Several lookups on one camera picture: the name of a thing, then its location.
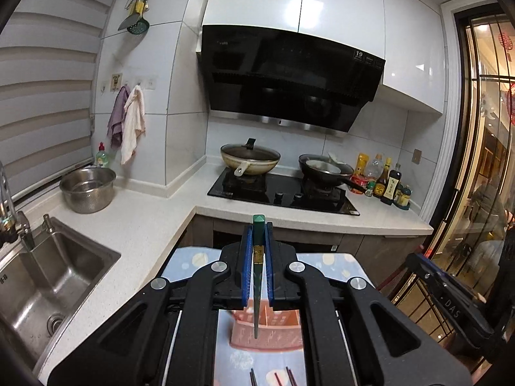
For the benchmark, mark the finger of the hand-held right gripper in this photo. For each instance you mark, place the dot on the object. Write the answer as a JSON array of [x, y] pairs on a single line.
[[422, 267]]

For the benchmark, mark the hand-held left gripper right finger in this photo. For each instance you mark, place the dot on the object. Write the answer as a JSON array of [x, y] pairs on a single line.
[[268, 273]]

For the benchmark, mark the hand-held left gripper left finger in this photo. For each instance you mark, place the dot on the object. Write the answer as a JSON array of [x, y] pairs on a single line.
[[246, 273]]

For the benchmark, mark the green chopstick with gold band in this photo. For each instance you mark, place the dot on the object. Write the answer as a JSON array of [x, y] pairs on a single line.
[[257, 229]]

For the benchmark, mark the pink perforated utensil holder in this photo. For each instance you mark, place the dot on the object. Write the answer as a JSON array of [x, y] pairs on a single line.
[[277, 329]]

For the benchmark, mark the dark brown chopstick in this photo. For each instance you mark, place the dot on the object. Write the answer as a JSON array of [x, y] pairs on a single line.
[[253, 378]]

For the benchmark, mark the reddish brown chopstick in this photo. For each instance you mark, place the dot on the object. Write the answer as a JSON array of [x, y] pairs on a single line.
[[292, 377]]

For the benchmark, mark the red chopstick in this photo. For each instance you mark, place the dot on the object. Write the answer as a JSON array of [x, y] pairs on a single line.
[[278, 380]]

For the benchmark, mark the blue planet print tablecloth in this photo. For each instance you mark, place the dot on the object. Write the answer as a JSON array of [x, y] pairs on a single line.
[[193, 259]]

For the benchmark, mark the small teal bottle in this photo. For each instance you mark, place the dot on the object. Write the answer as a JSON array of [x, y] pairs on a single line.
[[404, 199]]

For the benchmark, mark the black gas stove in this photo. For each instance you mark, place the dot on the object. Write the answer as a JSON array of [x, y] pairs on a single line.
[[281, 193]]

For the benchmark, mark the dark soy sauce bottle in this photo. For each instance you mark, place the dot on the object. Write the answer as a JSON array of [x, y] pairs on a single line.
[[391, 187]]

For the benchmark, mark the brown sauce bottle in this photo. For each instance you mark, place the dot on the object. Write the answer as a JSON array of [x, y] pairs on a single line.
[[380, 187]]

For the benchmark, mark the small seasoning jar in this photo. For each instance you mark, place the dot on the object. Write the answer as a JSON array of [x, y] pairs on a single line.
[[369, 190]]

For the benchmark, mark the red seasoning cup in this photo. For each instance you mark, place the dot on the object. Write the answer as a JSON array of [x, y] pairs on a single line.
[[358, 181]]

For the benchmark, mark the clear cooking oil bottle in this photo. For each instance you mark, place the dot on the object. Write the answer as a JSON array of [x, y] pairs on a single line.
[[375, 167]]

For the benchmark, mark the beige wok with glass lid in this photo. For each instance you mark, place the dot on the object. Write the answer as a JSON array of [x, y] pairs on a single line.
[[249, 159]]

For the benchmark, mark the black frying pan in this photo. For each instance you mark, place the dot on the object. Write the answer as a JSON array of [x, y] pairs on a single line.
[[322, 171]]

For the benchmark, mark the yellow seasoning bottle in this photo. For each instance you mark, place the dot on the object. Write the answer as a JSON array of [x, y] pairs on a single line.
[[362, 165]]

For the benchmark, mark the steel colander bowl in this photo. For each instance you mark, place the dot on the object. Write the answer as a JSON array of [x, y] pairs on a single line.
[[86, 193]]

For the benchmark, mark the cream hanging towel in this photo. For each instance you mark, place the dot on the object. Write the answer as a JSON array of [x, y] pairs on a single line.
[[132, 128]]

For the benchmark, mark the green dish soap bottle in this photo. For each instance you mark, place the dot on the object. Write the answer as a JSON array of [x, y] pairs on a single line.
[[102, 159]]

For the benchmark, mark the stainless steel sink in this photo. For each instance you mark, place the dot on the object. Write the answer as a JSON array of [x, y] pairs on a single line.
[[52, 281]]

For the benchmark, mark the purple hanging towel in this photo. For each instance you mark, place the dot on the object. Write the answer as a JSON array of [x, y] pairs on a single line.
[[116, 120]]

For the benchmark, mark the black range hood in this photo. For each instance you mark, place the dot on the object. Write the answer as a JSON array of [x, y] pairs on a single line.
[[281, 72]]

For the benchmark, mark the sink soap dispenser pump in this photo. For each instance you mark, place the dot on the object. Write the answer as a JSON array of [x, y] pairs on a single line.
[[47, 221]]

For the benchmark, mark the chrome faucet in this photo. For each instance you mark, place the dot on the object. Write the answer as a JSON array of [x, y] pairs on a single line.
[[25, 231]]

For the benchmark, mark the black faucet filter attachment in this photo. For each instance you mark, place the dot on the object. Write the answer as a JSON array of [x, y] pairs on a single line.
[[7, 227]]

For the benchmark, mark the hanging green slotted ladle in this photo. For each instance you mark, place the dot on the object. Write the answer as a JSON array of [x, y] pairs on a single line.
[[139, 26]]

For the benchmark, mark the grey striped window blind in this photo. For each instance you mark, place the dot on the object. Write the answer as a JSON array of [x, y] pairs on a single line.
[[48, 88]]

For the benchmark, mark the hanging steel turner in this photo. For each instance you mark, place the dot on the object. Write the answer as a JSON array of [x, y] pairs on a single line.
[[128, 21]]

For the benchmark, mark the wall outlet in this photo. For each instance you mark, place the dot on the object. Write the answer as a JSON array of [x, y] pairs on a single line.
[[417, 156]]

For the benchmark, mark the cartoon sticker wall hook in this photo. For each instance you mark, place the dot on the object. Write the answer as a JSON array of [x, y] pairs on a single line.
[[116, 81]]

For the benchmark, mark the white glossy wall cabinet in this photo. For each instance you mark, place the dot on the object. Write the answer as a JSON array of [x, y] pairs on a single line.
[[342, 0]]

